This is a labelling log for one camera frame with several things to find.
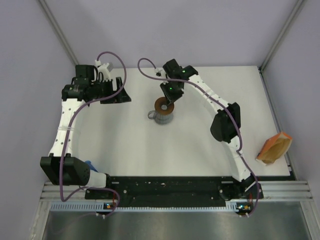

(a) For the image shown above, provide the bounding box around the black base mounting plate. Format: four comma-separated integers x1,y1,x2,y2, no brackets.
84,176,266,201

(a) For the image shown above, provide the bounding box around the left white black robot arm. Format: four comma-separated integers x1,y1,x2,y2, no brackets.
40,61,131,199

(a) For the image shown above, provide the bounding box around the left aluminium corner post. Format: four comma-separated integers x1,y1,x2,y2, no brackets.
36,0,80,66

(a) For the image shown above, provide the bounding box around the orange coffee filter packet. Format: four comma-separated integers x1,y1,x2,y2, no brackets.
255,131,293,166

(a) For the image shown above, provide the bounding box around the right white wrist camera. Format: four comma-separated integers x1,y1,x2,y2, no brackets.
154,68,167,79

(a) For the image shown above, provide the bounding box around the blue glass ribbed dripper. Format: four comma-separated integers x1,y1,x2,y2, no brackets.
85,160,97,172

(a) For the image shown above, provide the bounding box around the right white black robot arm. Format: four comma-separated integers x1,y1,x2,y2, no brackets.
155,59,261,199

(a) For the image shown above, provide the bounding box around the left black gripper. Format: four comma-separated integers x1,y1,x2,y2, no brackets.
89,77,131,104

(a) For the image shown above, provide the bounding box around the brown wooden dripper ring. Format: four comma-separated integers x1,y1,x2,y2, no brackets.
154,97,175,116

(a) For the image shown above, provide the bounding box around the aluminium corner post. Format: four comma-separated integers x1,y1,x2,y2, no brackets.
259,0,307,71
36,0,80,66

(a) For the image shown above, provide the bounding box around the aluminium front frame rail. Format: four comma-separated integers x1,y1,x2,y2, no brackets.
40,181,313,202

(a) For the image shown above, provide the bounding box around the right aluminium corner post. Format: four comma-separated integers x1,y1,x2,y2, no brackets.
259,0,307,71

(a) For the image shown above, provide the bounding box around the grey glass coffee server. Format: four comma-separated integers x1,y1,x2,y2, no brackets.
147,110,174,125

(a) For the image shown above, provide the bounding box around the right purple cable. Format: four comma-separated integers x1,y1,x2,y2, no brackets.
137,58,259,218

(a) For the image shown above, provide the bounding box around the grey slotted cable duct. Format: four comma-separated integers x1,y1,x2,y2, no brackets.
50,202,251,213

